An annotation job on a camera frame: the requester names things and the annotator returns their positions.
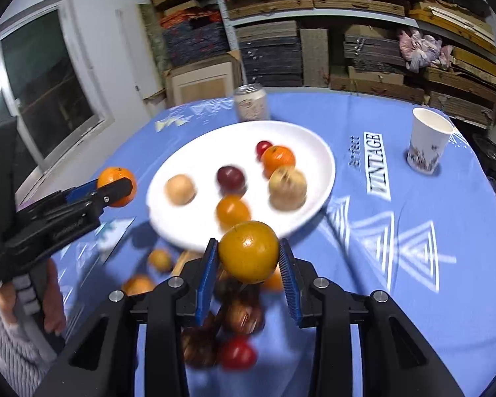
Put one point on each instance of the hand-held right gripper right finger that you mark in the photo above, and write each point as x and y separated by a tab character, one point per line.
291	281

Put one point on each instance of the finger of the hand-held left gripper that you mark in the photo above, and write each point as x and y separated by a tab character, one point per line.
80	191
111	196

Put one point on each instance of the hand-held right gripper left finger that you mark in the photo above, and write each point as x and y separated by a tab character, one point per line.
206	285

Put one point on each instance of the orange mandarin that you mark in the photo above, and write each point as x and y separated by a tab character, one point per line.
115	175
279	159

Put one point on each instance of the yellow orange plum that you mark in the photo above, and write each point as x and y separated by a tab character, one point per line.
231	210
248	252

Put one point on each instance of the pale yellow passion fruit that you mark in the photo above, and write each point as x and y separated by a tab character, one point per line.
181	189

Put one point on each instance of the red cherry tomato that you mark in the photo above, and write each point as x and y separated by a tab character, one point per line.
237	355
263	148

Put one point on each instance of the dark red plum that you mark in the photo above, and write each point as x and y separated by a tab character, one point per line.
230	177

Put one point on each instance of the white plate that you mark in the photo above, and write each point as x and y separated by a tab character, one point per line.
215	144

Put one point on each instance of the person's left forearm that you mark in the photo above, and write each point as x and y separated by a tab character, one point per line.
12	359

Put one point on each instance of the person's left hand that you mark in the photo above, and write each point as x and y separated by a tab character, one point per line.
53	297

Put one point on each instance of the blue printed tablecloth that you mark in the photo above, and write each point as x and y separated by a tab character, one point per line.
396	277

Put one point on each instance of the white framed window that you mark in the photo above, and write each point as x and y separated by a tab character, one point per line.
45	70

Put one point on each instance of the white board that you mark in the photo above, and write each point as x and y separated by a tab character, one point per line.
130	49

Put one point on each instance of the green patterned board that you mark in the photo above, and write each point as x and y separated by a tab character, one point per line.
153	41

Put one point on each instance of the pale drink can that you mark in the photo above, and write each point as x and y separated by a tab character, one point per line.
252	105

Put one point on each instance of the stack of blue patterned boxes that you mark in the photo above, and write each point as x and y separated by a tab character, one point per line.
194	43

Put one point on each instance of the white printed paper cup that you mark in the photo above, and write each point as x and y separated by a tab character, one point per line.
428	149

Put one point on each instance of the white metal shelf rack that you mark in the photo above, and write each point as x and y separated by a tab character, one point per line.
232	37

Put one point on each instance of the stack of dark grey boxes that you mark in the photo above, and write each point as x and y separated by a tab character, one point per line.
268	56

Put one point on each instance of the upright grey patterned box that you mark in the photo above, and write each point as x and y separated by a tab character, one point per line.
314	58

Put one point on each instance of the pink cloth bundle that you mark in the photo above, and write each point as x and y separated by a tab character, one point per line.
423	49

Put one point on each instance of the stack of tan woven boxes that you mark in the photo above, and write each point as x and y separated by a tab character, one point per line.
355	2

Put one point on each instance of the cardboard picture frame box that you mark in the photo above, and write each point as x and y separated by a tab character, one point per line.
202	82

